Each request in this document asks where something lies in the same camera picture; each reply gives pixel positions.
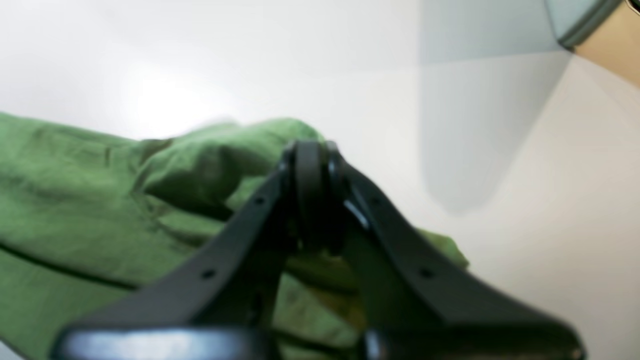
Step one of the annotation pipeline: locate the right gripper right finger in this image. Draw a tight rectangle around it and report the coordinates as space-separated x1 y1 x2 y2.
295 141 586 360

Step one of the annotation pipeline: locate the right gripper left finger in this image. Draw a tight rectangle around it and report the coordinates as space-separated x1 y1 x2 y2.
50 143 297 360

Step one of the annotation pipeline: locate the green t-shirt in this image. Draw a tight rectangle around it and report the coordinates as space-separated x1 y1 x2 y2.
0 111 471 360

